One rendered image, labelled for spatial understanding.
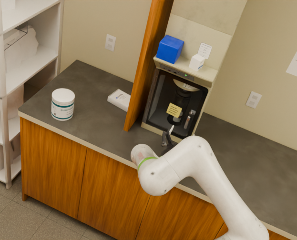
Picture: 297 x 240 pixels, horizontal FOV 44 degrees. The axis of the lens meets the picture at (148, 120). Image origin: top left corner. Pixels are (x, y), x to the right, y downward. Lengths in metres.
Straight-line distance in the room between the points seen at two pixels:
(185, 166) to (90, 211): 1.46
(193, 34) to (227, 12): 0.20
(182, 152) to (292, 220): 1.06
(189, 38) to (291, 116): 0.95
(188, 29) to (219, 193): 0.87
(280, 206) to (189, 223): 0.54
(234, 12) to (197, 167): 0.80
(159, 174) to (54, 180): 1.42
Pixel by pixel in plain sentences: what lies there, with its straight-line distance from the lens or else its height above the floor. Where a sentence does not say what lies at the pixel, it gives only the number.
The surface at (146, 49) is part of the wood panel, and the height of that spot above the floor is 1.52.
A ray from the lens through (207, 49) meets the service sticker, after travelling 1.90.
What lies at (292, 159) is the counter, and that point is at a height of 0.94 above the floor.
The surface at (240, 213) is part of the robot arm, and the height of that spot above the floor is 1.42.
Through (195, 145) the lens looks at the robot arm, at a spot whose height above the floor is 1.61.
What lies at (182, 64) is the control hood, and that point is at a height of 1.51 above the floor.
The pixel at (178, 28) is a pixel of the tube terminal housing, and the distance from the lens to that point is 1.90.
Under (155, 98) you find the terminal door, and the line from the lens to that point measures 2.13.
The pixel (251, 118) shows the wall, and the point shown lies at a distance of 2.57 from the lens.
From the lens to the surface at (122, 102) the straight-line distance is 2.40.
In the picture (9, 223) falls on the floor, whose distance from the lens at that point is 2.94.
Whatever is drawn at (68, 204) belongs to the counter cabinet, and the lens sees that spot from 2.73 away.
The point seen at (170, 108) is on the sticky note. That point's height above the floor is 1.17.
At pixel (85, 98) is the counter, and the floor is 0.94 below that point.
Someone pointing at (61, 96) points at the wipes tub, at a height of 1.09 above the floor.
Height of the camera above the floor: 2.47
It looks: 40 degrees down
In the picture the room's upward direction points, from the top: 15 degrees clockwise
